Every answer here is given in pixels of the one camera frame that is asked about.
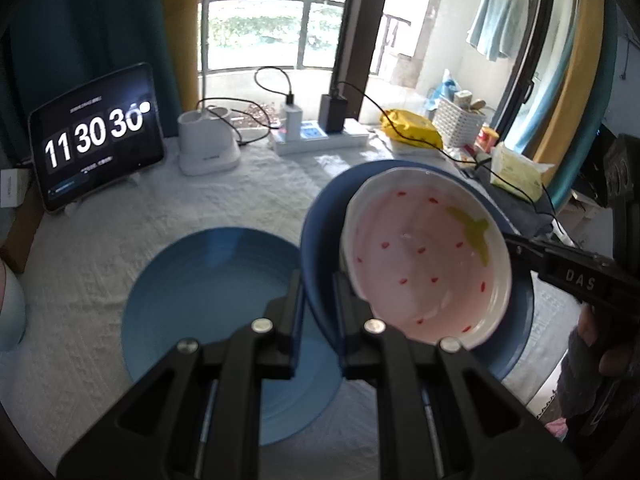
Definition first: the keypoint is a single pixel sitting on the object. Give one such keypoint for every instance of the white tablecloth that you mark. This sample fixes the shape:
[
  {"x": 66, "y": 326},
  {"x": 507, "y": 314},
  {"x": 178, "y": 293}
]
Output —
[{"x": 100, "y": 260}]

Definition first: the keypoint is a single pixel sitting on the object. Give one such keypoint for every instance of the blue bowl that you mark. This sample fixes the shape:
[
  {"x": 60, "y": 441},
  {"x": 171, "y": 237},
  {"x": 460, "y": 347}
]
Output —
[{"x": 325, "y": 220}]

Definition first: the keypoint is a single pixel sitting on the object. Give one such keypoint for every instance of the small white box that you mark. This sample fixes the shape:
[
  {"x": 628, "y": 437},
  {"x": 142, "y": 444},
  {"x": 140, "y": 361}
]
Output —
[{"x": 11, "y": 187}]

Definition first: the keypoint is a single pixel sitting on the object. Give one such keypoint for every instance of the black monitor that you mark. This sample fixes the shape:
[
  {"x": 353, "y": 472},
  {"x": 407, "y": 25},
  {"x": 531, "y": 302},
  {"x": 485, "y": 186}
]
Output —
[{"x": 600, "y": 160}]

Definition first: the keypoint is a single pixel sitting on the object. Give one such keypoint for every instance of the yellow snack bag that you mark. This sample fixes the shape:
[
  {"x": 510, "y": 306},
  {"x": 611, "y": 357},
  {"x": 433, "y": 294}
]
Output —
[{"x": 410, "y": 127}]

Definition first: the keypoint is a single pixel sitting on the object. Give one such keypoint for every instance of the dark grey cloth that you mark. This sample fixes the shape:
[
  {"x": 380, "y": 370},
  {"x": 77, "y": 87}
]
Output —
[{"x": 515, "y": 210}]

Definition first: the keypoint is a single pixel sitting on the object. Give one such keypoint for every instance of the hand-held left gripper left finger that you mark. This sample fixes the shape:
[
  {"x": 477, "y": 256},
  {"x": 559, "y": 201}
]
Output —
[{"x": 295, "y": 310}]

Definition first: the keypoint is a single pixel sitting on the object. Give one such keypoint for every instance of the yellow-green tissue pack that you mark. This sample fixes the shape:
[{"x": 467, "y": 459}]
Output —
[{"x": 517, "y": 170}]

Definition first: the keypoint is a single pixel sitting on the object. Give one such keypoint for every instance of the black balcony railing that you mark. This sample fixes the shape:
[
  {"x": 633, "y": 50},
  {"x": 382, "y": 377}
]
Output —
[{"x": 302, "y": 30}]

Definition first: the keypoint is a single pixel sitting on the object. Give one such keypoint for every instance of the white power strip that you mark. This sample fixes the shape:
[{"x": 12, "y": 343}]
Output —
[{"x": 320, "y": 142}]

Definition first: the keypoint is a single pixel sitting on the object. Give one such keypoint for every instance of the dark sliding door frame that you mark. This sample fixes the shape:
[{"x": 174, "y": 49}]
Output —
[{"x": 360, "y": 35}]

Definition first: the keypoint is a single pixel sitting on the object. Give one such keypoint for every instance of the black tablet clock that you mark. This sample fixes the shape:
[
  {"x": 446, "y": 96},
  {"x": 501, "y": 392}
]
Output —
[{"x": 95, "y": 135}]

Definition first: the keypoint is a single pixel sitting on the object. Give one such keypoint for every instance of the white desk lamp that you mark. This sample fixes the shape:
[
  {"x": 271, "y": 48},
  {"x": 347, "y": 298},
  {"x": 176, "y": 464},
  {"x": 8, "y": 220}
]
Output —
[{"x": 207, "y": 152}]

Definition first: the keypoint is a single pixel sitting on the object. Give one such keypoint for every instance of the cardboard box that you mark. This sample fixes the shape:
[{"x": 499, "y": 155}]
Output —
[{"x": 405, "y": 70}]

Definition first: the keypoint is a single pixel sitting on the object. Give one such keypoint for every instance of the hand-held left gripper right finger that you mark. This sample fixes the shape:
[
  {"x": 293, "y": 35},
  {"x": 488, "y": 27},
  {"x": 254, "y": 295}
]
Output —
[{"x": 350, "y": 320}]

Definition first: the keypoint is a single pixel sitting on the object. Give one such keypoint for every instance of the blue plate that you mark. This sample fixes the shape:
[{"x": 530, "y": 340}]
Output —
[{"x": 210, "y": 285}]

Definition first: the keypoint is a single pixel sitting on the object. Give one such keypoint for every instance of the red can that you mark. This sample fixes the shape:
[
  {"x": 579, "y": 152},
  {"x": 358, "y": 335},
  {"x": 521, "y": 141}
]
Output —
[{"x": 487, "y": 140}]

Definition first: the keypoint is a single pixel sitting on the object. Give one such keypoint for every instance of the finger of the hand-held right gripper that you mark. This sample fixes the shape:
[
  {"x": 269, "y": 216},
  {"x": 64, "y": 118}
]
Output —
[{"x": 575, "y": 277}]

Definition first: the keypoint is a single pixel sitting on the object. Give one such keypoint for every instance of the blue plastic bag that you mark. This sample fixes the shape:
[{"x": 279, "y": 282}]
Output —
[{"x": 445, "y": 87}]

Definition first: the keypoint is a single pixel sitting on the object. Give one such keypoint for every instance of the yellow curtain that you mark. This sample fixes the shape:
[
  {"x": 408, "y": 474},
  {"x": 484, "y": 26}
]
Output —
[
  {"x": 182, "y": 50},
  {"x": 585, "y": 60}
]

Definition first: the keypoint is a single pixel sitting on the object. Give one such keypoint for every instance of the teal curtain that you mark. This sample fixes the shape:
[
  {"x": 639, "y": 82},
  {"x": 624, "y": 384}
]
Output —
[
  {"x": 609, "y": 85},
  {"x": 90, "y": 20}
]

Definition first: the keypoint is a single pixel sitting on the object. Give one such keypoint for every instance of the person's right hand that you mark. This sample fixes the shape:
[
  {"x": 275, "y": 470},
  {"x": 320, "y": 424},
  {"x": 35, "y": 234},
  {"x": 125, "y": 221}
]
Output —
[{"x": 590, "y": 330}]

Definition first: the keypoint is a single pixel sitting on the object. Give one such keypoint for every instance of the black charger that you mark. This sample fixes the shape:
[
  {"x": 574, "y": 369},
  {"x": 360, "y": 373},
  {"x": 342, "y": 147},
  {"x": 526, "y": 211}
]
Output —
[{"x": 332, "y": 112}]

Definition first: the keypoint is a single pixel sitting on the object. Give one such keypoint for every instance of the white charger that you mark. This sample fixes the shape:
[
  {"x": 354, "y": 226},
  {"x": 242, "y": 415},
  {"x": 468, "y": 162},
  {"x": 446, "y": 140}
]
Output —
[{"x": 293, "y": 125}]

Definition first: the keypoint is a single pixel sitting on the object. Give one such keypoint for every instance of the pink strawberry print bowl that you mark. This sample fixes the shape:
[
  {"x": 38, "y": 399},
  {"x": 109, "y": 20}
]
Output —
[{"x": 425, "y": 260}]

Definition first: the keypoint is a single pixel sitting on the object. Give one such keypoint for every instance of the light blue hanging towel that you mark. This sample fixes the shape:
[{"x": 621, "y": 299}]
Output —
[{"x": 495, "y": 20}]

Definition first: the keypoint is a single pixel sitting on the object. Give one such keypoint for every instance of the white woven basket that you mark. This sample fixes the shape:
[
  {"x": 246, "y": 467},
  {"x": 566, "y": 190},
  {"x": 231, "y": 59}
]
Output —
[{"x": 457, "y": 125}]

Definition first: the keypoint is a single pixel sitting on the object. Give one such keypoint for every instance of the small printed carton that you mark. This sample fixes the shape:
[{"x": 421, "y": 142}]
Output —
[{"x": 462, "y": 98}]

